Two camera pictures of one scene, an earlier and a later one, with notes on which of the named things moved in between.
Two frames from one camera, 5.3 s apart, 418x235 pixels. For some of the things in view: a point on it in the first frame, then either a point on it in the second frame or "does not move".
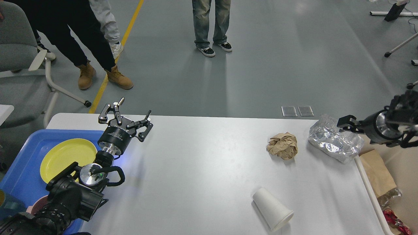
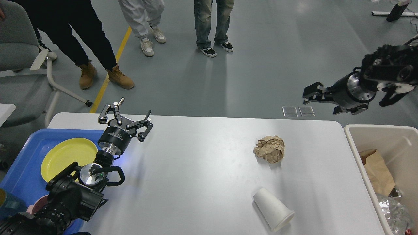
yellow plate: x=62 y=154 does not move
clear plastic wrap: x=325 y=135 to x=396 y=214
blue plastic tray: x=24 y=179 does not move
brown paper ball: x=284 y=145 to x=271 y=148
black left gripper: x=117 y=135 does not move
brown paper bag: x=380 y=178 does not move
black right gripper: x=377 y=128 to x=349 y=95
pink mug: x=31 y=209 does not move
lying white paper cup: x=276 y=215 does not move
